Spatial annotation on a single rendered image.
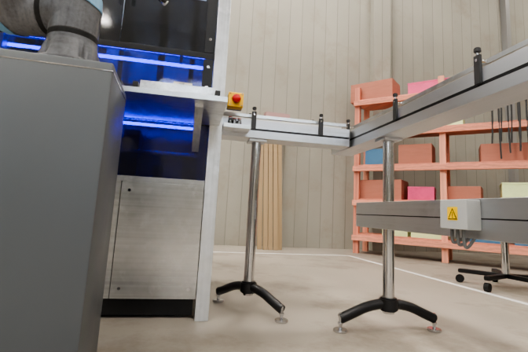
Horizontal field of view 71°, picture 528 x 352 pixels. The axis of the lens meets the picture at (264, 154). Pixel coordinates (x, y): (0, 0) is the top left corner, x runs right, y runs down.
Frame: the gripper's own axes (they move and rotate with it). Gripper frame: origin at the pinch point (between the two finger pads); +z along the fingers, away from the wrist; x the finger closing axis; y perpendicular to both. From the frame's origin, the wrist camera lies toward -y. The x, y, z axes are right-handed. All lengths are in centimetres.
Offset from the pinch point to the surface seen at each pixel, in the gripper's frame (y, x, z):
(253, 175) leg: -10, -32, 88
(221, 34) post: -33.2, 8.8, 34.8
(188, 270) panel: 20, -77, 79
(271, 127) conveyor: -17, -8, 81
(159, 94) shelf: 19.0, -25.3, 20.7
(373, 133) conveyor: 12, 23, 107
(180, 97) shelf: 19.6, -21.4, 26.8
